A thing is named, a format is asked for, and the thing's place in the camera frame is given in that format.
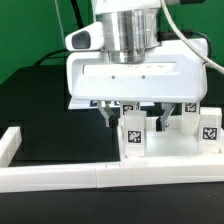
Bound white U-shaped fence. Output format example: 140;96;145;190
0;127;224;193

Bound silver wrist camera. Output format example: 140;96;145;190
65;22;104;51

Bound white marker sheet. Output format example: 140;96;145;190
68;98;120;110

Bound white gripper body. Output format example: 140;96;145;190
67;40;207;103

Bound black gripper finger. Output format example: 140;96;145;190
97;101;118;128
156;103;175;132

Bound white square tabletop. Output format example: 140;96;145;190
118;116;224;159

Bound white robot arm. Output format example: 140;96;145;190
65;0;209;131

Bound white cable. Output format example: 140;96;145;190
53;0;66;41
159;0;224;75

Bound black cable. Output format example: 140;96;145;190
32;0;84;67

